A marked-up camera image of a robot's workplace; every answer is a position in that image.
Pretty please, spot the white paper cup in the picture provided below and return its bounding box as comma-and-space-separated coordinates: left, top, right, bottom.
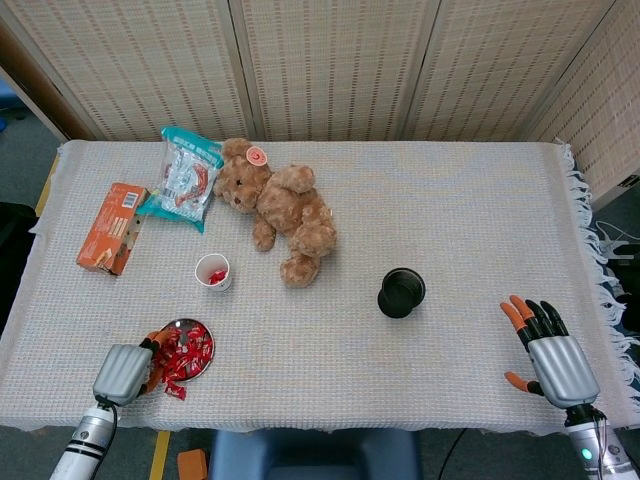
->
194, 253, 234, 295

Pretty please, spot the orange block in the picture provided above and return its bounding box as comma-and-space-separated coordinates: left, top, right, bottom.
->
177, 448, 210, 480

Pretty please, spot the blue plastic object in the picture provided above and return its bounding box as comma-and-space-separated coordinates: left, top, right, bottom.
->
0, 82, 24, 134

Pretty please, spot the yellow floor tape strip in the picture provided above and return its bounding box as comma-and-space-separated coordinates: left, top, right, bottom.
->
35, 154, 61, 217
148, 429, 172, 480

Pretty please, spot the brown wooden door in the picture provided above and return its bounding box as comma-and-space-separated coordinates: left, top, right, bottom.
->
0, 19, 99, 144

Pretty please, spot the black mesh pen holder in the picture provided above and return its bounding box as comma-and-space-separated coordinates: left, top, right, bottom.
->
376, 267, 427, 319

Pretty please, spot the silver metal plate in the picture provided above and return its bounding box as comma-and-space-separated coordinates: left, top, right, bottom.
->
152, 318, 215, 384

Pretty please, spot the teal silver snack bag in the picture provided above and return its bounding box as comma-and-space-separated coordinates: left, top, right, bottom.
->
134, 125, 225, 235

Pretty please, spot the black floor cable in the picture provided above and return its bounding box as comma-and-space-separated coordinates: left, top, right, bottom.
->
438, 428, 470, 480

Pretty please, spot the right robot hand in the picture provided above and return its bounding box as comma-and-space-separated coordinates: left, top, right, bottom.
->
499, 294, 601, 410

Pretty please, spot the beige woven tablecloth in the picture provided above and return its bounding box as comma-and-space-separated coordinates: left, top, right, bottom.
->
0, 138, 640, 435

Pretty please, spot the brown teddy bear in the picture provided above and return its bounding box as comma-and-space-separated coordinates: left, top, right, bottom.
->
213, 137, 339, 289

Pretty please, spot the white cable bundle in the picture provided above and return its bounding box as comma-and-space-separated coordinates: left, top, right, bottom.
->
594, 219, 632, 261

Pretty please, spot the orange cardboard box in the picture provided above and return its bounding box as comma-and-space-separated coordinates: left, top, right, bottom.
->
75, 181, 152, 277

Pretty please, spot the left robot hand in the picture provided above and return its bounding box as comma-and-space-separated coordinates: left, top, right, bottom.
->
92, 329, 175, 407

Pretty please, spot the woven folding screen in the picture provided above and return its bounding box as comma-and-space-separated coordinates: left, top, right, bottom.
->
0, 0, 640, 211

